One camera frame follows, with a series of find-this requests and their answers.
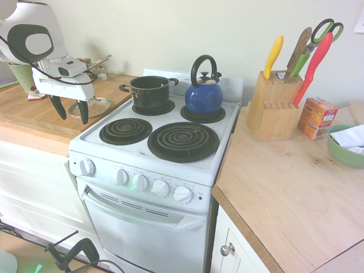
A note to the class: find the white door cabinet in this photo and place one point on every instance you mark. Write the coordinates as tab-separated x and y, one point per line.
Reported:
236	250

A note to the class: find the silver cabinet knob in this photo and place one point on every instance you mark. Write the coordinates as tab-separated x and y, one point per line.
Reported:
227	249

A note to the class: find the green utensil holder cup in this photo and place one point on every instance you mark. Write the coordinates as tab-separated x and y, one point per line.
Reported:
22	76

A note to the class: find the large black coil burner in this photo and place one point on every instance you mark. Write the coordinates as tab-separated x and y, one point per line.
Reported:
183	142

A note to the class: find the green bowl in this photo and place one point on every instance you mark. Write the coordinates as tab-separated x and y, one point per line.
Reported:
341	156

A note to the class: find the green black scissors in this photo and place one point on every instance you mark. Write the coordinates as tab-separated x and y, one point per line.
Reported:
317	35

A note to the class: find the red knife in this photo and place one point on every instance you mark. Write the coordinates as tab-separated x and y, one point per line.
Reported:
315	62

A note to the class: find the white electric stove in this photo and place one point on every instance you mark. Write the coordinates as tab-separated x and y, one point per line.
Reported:
148	239

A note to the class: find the white drawer cabinet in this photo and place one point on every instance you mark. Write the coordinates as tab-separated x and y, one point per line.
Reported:
34	185

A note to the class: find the black clamp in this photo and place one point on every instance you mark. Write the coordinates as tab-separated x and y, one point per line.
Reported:
82	248

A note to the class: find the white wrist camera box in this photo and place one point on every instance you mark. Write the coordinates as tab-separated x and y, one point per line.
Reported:
68	66

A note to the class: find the red white packet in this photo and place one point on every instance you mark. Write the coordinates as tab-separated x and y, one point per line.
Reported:
35	96

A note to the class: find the orange baking soda box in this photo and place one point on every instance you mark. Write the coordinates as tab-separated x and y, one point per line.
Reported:
315	119

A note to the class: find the black cooking pot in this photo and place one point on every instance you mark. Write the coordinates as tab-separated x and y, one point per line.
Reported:
150	94

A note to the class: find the wooden knife block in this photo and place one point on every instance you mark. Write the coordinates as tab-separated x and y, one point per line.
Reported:
273	113

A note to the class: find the wooden cutting board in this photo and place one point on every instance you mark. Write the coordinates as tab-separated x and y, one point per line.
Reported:
357	112

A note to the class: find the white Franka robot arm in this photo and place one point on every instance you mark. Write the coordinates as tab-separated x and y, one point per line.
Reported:
42	20

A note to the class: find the white stove knob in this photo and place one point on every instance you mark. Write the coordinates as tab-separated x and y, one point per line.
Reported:
121	177
182	194
140	182
87	167
160	188

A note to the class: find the glass spice jar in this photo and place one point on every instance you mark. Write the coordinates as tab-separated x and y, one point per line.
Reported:
100	72

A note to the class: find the small black coil burner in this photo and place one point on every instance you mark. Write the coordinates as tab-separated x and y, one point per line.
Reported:
217	116
170	108
125	130

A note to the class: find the white paper towel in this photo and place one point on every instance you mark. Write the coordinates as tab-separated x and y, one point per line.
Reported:
349	136

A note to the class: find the glass pot lid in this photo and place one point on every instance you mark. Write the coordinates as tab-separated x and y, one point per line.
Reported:
98	106

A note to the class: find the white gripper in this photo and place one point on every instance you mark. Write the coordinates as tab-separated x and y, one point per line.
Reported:
64	86

